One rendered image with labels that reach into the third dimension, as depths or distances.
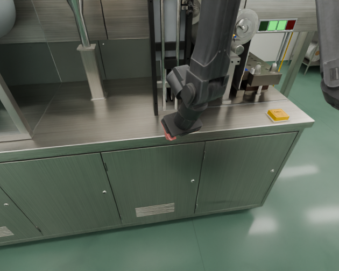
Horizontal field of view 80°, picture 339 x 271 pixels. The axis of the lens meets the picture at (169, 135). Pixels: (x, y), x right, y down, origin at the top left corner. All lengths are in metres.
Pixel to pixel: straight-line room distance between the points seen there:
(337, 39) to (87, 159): 0.96
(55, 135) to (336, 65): 0.98
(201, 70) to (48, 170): 0.88
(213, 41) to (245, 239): 1.46
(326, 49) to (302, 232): 1.42
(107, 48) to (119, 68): 0.13
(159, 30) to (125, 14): 0.45
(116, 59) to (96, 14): 0.25
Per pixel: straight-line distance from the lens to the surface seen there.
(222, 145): 1.04
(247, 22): 1.07
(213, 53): 0.39
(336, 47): 0.67
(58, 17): 1.35
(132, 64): 1.37
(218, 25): 0.37
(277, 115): 1.08
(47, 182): 1.17
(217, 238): 1.62
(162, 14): 0.85
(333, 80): 0.59
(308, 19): 1.69
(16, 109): 0.97
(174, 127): 0.55
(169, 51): 0.91
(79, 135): 0.95
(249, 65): 1.30
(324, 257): 1.84
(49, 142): 0.98
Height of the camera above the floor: 1.46
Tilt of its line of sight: 40 degrees down
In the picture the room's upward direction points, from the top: straight up
